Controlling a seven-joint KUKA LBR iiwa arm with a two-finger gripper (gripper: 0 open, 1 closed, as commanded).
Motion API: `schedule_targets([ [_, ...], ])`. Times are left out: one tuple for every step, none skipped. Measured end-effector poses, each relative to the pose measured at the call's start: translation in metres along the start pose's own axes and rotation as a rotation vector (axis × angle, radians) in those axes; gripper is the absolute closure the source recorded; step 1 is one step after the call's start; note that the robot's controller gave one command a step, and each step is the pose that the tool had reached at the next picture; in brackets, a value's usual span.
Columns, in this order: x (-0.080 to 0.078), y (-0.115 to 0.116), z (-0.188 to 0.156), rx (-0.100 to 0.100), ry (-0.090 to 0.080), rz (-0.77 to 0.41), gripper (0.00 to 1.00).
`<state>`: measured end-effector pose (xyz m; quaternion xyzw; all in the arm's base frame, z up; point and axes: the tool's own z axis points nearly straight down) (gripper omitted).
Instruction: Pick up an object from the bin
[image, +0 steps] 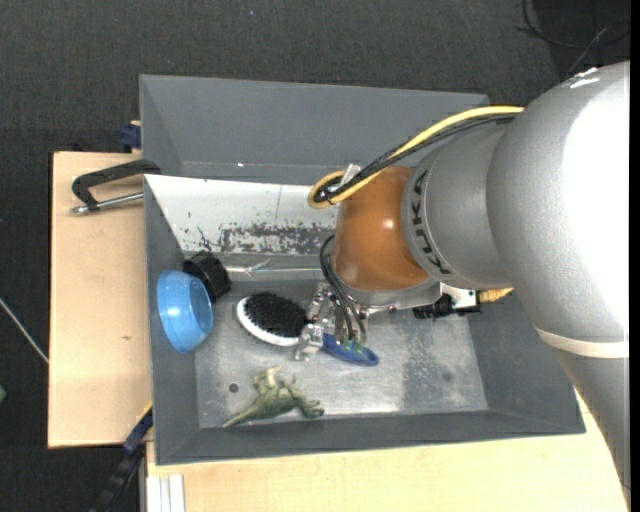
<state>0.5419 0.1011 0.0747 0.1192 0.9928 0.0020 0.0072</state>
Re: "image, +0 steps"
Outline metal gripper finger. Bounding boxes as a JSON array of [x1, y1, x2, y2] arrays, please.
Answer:
[[293, 323, 326, 362], [305, 292, 333, 326]]

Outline white and blue hairbrush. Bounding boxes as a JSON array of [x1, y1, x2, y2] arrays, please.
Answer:
[[235, 291, 380, 368]]

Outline grey metal bin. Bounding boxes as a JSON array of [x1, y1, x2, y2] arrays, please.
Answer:
[[138, 73, 587, 466]]

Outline green toy dinosaur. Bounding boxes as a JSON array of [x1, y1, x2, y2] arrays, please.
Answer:
[[221, 364, 326, 430]]

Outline black round cap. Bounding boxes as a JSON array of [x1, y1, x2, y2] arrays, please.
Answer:
[[181, 250, 233, 304]]

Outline blue plastic bowl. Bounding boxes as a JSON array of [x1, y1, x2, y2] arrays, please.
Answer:
[[156, 269, 215, 355]]

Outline pale wood board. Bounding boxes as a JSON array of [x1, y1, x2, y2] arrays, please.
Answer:
[[47, 150, 154, 449]]

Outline black cylinder on white bracket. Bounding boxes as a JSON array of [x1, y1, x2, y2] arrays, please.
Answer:
[[412, 286, 515, 321]]

